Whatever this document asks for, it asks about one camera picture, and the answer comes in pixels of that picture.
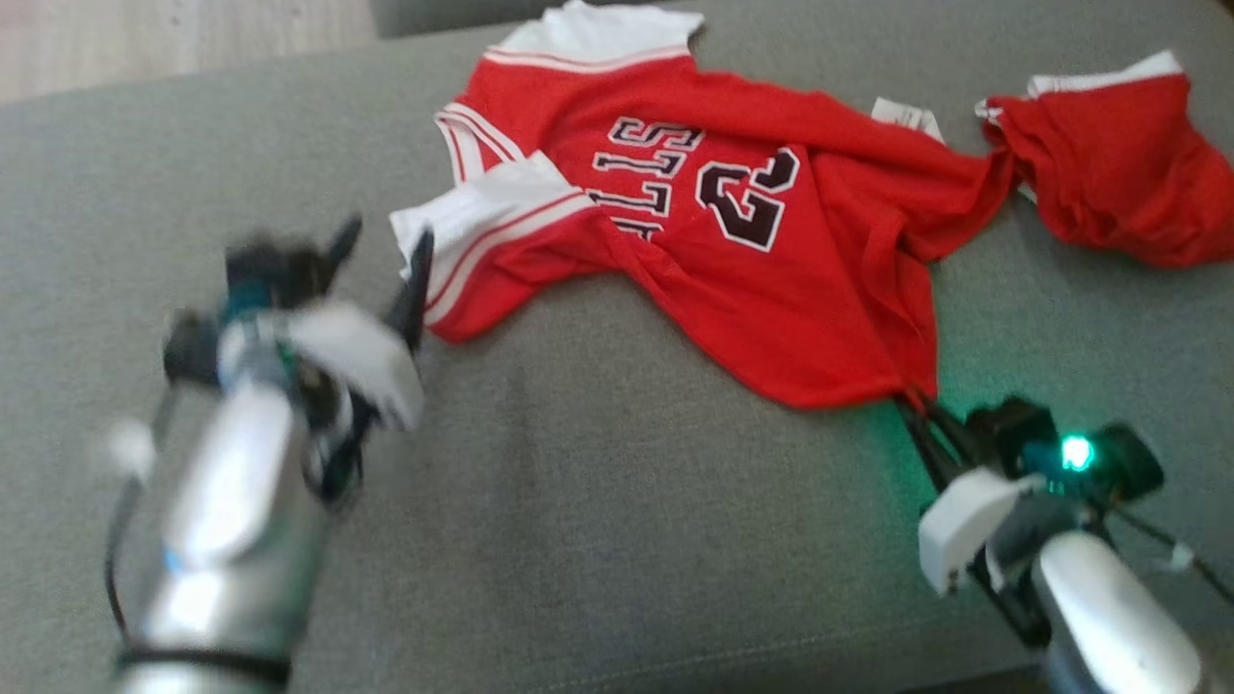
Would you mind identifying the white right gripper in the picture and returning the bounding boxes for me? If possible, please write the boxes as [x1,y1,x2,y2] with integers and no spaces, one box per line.
[895,390,1047,597]

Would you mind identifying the red shorts with white trim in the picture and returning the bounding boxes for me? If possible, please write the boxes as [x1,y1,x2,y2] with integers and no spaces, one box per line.
[976,50,1234,271]

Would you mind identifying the red basketball jersey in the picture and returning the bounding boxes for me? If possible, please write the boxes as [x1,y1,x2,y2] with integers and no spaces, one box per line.
[390,0,1021,413]

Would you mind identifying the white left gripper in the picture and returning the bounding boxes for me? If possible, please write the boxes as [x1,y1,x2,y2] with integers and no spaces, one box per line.
[284,214,437,432]

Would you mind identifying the right blue-plug camera cable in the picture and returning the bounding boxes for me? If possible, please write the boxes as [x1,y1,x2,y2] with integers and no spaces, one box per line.
[1089,496,1234,608]

